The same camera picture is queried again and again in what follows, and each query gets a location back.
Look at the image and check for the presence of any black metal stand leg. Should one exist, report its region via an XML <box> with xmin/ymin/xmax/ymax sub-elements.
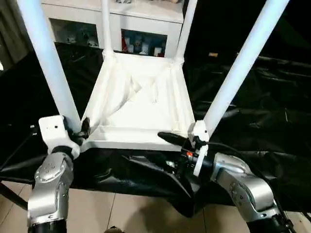
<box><xmin>0</xmin><ymin>181</ymin><xmax>29</xmax><ymax>211</ymax></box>

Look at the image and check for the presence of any black mat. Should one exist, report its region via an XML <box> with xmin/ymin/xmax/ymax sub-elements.
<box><xmin>0</xmin><ymin>41</ymin><xmax>311</xmax><ymax>218</ymax></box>

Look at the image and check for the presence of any black cabinet gold label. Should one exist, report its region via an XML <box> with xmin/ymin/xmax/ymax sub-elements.
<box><xmin>187</xmin><ymin>0</ymin><xmax>243</xmax><ymax>61</ymax></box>

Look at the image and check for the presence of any grey curtain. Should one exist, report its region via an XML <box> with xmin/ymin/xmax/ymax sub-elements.
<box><xmin>0</xmin><ymin>0</ymin><xmax>30</xmax><ymax>71</ymax></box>

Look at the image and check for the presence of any white glass-door cabinet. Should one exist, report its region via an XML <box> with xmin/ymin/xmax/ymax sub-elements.
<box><xmin>41</xmin><ymin>0</ymin><xmax>188</xmax><ymax>59</ymax></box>

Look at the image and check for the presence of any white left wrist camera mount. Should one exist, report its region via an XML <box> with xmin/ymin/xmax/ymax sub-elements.
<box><xmin>38</xmin><ymin>116</ymin><xmax>81</xmax><ymax>160</ymax></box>

